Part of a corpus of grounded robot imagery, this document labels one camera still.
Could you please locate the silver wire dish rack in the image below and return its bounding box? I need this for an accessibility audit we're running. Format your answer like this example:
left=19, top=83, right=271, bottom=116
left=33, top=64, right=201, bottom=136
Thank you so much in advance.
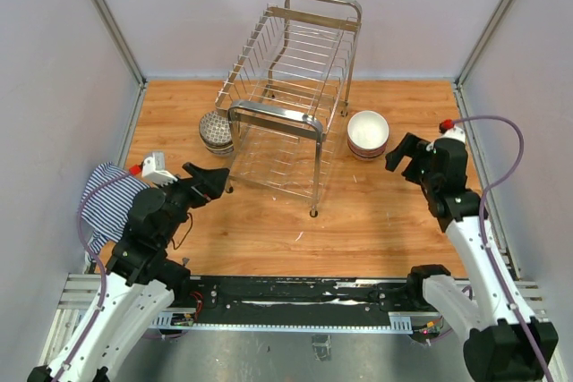
left=215, top=0, right=363, bottom=217

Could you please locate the blue striped cloth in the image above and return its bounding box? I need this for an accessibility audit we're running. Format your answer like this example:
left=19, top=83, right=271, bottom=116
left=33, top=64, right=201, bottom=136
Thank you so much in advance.
left=80, top=162, right=149, bottom=255

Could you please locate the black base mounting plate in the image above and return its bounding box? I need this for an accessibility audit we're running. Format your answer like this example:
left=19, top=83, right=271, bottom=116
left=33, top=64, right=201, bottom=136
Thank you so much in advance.
left=156, top=276, right=439, bottom=335

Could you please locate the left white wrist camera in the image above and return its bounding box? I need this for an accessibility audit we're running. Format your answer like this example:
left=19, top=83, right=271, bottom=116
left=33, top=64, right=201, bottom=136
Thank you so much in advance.
left=141, top=151, right=177, bottom=186

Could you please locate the grey slotted cable duct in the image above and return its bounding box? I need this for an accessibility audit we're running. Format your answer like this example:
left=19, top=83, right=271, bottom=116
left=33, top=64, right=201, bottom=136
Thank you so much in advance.
left=150, top=306, right=413, bottom=334

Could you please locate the plain white bowl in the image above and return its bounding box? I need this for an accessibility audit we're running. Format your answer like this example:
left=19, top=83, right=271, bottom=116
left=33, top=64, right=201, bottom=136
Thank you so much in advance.
left=346, top=110, right=389, bottom=151

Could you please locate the red geometric pattern bowl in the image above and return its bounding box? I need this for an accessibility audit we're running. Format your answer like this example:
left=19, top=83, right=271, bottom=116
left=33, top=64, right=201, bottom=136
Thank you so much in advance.
left=349, top=146, right=386, bottom=161

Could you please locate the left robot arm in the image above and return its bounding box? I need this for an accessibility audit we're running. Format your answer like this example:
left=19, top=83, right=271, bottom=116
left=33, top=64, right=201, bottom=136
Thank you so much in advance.
left=28, top=157, right=229, bottom=381

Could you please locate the black leaf coral bowl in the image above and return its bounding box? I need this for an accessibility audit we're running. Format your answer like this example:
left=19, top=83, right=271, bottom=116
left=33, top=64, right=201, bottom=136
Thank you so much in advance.
left=205, top=142, right=234, bottom=157

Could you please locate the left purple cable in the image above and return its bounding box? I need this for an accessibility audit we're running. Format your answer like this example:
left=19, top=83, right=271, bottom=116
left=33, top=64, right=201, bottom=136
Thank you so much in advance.
left=48, top=165, right=189, bottom=382

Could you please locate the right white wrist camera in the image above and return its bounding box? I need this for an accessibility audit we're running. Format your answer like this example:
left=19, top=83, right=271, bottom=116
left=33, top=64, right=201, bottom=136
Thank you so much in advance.
left=439, top=120, right=466, bottom=143

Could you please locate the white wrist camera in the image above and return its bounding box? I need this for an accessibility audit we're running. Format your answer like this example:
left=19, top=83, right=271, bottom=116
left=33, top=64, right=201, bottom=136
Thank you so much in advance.
left=439, top=120, right=466, bottom=143
left=141, top=151, right=177, bottom=186

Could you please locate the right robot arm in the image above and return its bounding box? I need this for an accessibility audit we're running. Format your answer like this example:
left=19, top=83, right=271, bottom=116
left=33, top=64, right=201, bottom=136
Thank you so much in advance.
left=385, top=127, right=559, bottom=381

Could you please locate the aluminium frame rail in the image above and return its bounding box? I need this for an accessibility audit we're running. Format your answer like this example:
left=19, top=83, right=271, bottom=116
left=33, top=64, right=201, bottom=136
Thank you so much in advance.
left=65, top=0, right=148, bottom=88

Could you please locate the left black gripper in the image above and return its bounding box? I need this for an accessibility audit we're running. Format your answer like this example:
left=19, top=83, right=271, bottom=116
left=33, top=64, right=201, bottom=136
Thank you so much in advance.
left=153, top=161, right=229, bottom=244

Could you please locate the brown diamond pattern bowl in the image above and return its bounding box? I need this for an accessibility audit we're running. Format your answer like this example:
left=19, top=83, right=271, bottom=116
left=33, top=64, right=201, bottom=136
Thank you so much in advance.
left=199, top=111, right=232, bottom=148

